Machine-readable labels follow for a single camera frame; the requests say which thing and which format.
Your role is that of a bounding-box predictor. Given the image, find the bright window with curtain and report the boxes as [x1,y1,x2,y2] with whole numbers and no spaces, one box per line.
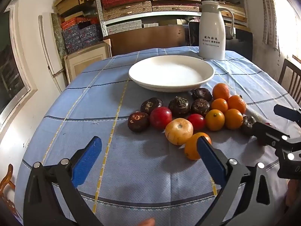
[260,0,301,64]

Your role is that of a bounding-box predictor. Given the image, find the green marbled panel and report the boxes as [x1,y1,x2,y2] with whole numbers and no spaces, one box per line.
[51,13,67,57]

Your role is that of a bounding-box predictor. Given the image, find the person's right forearm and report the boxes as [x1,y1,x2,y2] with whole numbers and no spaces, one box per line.
[286,180,301,217]

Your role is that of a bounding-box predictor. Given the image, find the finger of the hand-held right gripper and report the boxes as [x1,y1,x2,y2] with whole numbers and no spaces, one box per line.
[252,122,295,150]
[274,104,301,126]

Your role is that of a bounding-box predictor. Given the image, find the woven tan box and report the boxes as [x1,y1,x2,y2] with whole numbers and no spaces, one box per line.
[103,1,153,21]

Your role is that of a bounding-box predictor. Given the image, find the tan framed picture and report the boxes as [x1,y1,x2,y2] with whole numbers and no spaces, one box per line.
[63,40,112,82]

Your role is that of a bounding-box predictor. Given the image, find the blue checked tablecloth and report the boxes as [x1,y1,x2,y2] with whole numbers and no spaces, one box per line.
[14,47,301,226]

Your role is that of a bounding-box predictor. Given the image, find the dark wooden slatted chair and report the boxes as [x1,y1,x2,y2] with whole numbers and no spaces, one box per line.
[278,58,301,104]

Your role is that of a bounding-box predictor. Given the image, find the white thermos jug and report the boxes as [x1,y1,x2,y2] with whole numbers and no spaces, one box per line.
[199,1,235,61]

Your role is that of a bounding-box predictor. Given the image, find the person's left hand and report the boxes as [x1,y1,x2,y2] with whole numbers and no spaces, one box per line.
[138,218,156,226]

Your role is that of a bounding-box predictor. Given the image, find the brown wooden board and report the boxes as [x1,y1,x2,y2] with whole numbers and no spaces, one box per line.
[103,25,186,57]

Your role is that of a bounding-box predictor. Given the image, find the stack of blue patterned boxes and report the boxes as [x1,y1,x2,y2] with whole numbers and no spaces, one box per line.
[62,18,103,53]

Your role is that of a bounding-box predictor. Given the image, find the white metal shelf rack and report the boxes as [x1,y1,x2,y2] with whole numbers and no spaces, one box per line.
[93,0,248,36]

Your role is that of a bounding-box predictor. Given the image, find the small red tomato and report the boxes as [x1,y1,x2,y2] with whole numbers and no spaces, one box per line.
[187,114,206,131]

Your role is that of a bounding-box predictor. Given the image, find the orange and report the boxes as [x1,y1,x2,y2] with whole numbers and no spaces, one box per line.
[227,95,247,115]
[212,82,230,101]
[205,109,225,131]
[211,98,228,113]
[224,108,243,130]
[184,132,212,160]

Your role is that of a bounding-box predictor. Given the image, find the white ceramic plate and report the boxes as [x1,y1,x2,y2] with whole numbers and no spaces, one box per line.
[128,56,215,93]

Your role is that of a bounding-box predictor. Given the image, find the stack of wooden frames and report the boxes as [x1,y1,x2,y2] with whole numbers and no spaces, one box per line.
[202,0,248,23]

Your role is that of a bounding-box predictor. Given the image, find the white patterned boxes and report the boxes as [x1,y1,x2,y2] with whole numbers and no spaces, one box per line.
[107,20,143,34]

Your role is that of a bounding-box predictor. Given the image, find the stack of yellow wooden boxes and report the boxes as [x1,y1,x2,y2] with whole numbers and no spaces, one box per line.
[55,0,94,21]

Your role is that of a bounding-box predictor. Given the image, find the orange wooden chair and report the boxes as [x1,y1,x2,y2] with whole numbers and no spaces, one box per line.
[0,164,17,219]

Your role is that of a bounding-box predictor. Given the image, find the white canvas panel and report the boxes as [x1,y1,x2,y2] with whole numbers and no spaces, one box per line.
[39,14,64,76]

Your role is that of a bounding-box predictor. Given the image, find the yellow tomato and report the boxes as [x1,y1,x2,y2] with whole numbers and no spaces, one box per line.
[165,118,194,145]

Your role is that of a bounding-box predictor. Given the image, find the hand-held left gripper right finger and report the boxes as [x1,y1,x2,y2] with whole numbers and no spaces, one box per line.
[197,136,274,226]

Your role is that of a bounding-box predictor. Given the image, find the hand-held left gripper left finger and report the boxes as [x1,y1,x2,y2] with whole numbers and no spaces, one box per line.
[23,136,104,226]

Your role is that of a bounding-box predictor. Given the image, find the large red tomato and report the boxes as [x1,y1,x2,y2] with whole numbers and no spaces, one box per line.
[150,107,173,130]

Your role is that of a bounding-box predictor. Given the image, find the white framed window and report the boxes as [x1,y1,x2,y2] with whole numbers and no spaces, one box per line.
[0,0,38,132]

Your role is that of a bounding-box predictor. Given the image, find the dark brown water chestnut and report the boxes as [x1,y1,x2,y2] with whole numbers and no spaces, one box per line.
[128,111,150,132]
[141,97,163,115]
[168,96,191,118]
[190,98,210,117]
[192,88,212,101]
[242,115,257,136]

